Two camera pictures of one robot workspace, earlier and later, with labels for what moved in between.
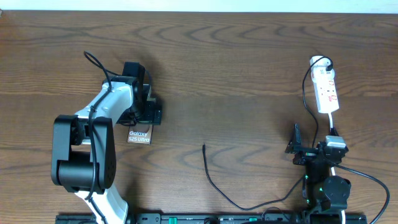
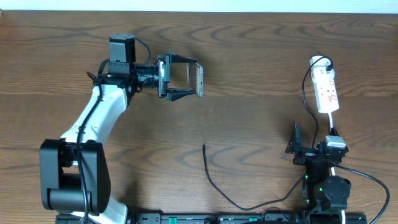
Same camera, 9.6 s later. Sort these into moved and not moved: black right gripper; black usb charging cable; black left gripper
Moved: black left gripper
Not moved: black usb charging cable; black right gripper
